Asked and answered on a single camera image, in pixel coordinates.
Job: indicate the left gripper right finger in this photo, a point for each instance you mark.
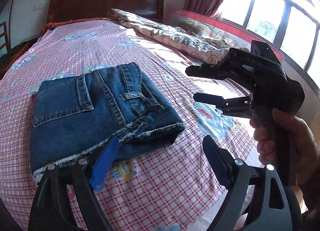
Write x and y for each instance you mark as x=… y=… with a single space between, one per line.
x=269 y=208

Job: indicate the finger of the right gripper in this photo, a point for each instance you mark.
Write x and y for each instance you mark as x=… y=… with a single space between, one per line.
x=234 y=107
x=203 y=71

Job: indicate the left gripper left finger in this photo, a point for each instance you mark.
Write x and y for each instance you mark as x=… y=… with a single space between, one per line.
x=51 y=209

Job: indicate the blue denim jeans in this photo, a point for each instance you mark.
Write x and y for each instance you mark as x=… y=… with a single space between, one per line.
x=74 y=116

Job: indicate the right hand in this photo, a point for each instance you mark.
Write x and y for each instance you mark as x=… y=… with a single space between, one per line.
x=307 y=159

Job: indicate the floral quilt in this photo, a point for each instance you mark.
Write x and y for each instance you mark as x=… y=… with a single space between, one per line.
x=175 y=35

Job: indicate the red framed cartoon board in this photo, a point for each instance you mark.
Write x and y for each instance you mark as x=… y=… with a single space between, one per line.
x=215 y=29

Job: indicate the pink checked bed sheet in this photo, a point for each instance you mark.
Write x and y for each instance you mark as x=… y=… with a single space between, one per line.
x=171 y=188

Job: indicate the wooden headboard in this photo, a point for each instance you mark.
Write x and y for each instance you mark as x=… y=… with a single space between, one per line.
x=66 y=10

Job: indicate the wooden chair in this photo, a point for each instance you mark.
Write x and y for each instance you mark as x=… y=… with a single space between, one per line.
x=5 y=45

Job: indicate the orange fringed blanket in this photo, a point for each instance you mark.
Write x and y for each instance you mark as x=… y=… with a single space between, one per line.
x=53 y=25

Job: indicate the window with dark frame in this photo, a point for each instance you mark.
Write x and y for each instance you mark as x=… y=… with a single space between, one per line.
x=291 y=26

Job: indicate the white wall switch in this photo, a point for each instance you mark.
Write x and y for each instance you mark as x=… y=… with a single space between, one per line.
x=38 y=7

